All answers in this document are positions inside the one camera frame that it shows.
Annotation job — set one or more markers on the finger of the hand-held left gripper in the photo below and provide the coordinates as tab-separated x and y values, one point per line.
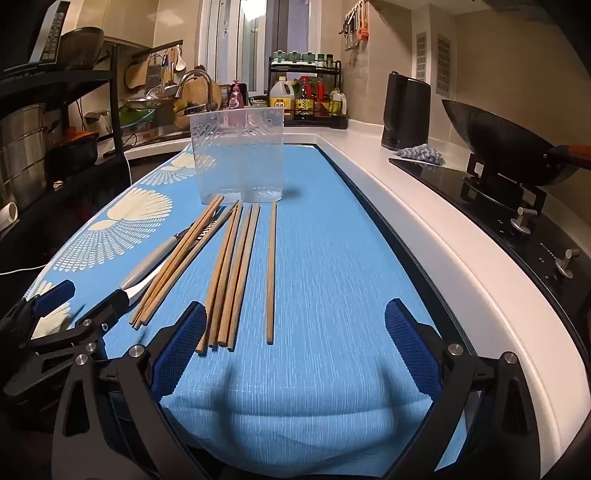
111	310
55	294

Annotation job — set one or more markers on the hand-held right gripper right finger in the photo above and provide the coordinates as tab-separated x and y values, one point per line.
408	341

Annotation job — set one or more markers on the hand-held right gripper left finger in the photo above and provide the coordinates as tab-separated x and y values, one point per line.
184	341

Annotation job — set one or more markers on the white plastic kitchen tool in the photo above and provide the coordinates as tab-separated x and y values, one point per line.
138	295

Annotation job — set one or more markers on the row of wooden chopsticks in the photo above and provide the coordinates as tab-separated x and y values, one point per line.
240	277

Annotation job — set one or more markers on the clear plastic cutlery container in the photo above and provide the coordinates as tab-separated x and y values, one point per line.
238	152

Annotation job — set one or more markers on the white plastic pipe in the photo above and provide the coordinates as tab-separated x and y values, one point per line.
9	214

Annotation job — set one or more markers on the blue patterned table mat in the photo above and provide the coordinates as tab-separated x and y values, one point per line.
323	277

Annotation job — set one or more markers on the black pan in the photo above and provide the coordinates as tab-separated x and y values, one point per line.
74	154

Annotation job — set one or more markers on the large steel pot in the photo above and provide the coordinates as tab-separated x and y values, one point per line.
21	152

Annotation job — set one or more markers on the metal stove knob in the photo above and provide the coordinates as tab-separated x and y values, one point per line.
521	224
565	265

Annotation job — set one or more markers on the black glass gas stove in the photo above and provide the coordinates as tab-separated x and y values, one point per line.
438	180

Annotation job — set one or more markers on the black burner grate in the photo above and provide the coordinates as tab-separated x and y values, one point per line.
498	184

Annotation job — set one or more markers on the blue grey knitted cloth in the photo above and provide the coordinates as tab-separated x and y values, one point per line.
422	153

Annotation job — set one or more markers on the green plastic basin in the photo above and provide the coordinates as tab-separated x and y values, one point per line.
136	119

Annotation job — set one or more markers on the black metal shelf rack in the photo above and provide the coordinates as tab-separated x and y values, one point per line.
115	101

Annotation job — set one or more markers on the metal basin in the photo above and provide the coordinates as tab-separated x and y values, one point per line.
141	102

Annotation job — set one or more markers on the black wok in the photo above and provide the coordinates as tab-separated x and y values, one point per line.
498	138

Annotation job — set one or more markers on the black spice rack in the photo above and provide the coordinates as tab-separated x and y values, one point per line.
339	122

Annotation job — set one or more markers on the black electric kettle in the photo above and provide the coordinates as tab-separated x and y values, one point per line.
406	110

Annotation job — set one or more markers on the round wooden cutting board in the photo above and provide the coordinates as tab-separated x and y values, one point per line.
198	94

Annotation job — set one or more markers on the hanging wooden cutting board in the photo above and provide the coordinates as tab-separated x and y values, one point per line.
136	74

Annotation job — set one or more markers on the hanging metal grater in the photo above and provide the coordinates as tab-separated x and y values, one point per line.
153	71

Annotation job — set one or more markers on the pink soap bottle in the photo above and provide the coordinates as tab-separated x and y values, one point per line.
236	97

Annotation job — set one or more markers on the yellow cooking oil bottle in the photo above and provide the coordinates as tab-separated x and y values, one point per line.
338	104

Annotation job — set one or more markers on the chrome faucet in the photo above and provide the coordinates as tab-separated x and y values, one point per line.
196	76

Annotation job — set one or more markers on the dark metal bowl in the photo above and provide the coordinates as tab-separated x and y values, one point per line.
83	46

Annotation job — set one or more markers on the hanging white spoon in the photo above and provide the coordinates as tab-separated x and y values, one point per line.
180	60

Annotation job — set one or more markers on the yellow label oil jug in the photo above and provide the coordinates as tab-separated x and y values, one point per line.
281	99

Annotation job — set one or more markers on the row of sauce bottles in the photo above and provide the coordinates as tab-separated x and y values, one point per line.
311	99

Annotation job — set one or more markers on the appliance with button panel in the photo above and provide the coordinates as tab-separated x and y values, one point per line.
53	32

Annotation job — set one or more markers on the glass window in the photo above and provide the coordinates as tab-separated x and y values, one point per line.
231	41

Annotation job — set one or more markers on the row of green-lid spice jars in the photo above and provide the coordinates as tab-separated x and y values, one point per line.
300	57

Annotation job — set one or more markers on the orange hanging tool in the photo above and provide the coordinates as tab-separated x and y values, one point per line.
365	30

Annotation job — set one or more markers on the hanging metal kitchen tools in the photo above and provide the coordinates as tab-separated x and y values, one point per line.
353	25

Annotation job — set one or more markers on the white wall vent grille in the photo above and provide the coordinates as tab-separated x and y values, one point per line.
443	64
421	57

